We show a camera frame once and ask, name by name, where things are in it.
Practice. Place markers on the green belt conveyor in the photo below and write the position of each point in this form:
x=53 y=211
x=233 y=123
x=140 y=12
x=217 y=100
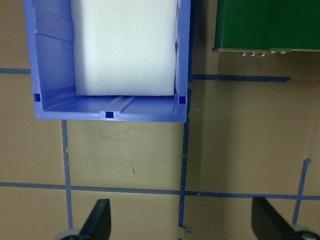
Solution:
x=267 y=25

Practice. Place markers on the blue plastic storage bin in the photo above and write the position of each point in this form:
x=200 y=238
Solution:
x=50 y=75

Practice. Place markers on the white foam pad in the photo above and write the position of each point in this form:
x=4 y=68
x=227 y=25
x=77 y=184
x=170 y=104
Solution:
x=125 y=50

